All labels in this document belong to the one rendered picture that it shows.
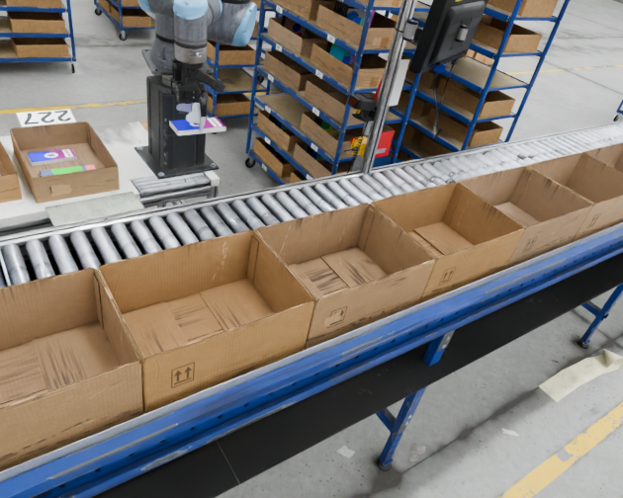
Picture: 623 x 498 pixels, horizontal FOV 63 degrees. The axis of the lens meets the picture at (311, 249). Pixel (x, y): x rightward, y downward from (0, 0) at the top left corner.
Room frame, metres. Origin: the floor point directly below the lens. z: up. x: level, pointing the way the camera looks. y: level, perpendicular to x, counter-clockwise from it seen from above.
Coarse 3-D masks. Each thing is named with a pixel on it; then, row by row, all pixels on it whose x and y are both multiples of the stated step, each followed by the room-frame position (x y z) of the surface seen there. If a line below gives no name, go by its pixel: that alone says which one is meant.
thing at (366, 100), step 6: (354, 96) 2.09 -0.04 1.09; (360, 96) 2.09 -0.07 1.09; (366, 96) 2.11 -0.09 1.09; (348, 102) 2.09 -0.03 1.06; (354, 102) 2.07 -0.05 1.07; (360, 102) 2.07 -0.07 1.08; (366, 102) 2.08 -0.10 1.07; (372, 102) 2.11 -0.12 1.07; (354, 108) 2.06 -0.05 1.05; (360, 108) 2.07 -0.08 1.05; (366, 108) 2.09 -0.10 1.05; (372, 108) 2.11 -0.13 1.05; (360, 114) 2.10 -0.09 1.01; (366, 114) 2.11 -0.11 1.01
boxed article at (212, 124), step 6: (180, 120) 1.49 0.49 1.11; (210, 120) 1.54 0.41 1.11; (216, 120) 1.55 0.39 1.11; (174, 126) 1.44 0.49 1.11; (180, 126) 1.44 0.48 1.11; (186, 126) 1.45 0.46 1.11; (192, 126) 1.46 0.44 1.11; (198, 126) 1.47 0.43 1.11; (204, 126) 1.48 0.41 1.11; (210, 126) 1.49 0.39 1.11; (216, 126) 1.50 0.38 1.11; (222, 126) 1.51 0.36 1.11; (180, 132) 1.42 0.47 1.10; (186, 132) 1.43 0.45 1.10; (192, 132) 1.44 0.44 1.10; (198, 132) 1.45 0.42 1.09; (204, 132) 1.47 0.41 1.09
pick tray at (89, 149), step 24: (24, 144) 1.68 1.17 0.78; (48, 144) 1.74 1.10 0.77; (72, 144) 1.79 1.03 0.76; (96, 144) 1.76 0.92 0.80; (24, 168) 1.48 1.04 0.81; (48, 168) 1.59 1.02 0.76; (96, 168) 1.66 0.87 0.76; (48, 192) 1.40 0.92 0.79; (72, 192) 1.45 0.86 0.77; (96, 192) 1.50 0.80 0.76
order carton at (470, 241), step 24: (432, 192) 1.51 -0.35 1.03; (456, 192) 1.57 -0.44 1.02; (408, 216) 1.46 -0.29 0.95; (432, 216) 1.54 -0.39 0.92; (456, 216) 1.54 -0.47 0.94; (480, 216) 1.48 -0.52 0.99; (504, 216) 1.42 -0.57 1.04; (432, 240) 1.44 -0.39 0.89; (456, 240) 1.47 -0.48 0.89; (480, 240) 1.46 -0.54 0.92; (504, 240) 1.31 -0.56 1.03; (456, 264) 1.17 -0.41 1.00; (480, 264) 1.26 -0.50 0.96; (504, 264) 1.36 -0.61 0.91; (432, 288) 1.13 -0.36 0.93; (456, 288) 1.21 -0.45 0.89
